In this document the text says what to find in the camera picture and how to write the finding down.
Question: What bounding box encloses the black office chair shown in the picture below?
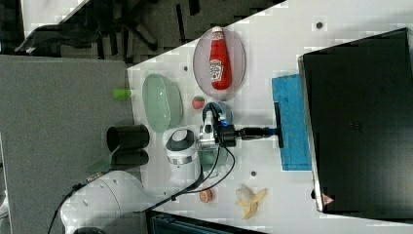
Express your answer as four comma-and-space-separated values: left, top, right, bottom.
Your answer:
15, 0, 159, 60

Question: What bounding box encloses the peeled toy banana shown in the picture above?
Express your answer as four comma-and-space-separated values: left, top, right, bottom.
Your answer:
235, 186, 267, 219

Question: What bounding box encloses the green pot with handle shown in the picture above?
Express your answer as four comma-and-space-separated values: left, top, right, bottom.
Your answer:
199, 148, 228, 178

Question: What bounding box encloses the light green oval bowl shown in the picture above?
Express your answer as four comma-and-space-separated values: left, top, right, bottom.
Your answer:
142, 73, 183, 133

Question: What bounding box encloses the green cylinder marker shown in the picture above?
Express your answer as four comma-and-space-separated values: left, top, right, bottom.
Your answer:
112, 89, 131, 98

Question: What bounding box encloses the red toy strawberry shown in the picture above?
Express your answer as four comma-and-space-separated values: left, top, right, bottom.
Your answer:
192, 96, 205, 109

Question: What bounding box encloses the black cylinder mount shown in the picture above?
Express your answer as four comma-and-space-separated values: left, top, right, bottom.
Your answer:
106, 125, 150, 171

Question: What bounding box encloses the grey oval plate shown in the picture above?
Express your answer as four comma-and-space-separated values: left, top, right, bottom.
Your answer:
193, 28, 245, 100

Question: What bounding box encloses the blue small bowl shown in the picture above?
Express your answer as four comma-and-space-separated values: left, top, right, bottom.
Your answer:
203, 101, 233, 126

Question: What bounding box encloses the red ketchup bottle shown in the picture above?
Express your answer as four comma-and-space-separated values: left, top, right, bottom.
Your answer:
209, 26, 232, 91

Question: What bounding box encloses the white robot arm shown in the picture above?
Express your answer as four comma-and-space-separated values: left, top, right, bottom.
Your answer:
59, 111, 282, 234

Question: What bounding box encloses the dark blue crate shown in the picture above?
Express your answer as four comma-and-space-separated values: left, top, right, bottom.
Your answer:
145, 211, 265, 234

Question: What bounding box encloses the black oven door handle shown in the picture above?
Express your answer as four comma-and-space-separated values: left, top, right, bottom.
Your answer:
274, 102, 284, 148

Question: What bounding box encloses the black toaster oven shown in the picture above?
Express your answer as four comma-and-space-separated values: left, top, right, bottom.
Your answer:
271, 27, 413, 221

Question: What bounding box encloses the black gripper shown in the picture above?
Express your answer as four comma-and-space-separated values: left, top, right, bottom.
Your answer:
217, 125, 276, 147

